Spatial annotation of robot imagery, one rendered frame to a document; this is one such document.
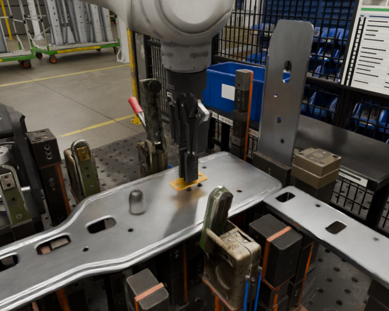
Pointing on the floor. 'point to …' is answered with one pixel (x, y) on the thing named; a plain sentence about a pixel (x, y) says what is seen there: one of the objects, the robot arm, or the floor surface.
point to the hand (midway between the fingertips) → (188, 164)
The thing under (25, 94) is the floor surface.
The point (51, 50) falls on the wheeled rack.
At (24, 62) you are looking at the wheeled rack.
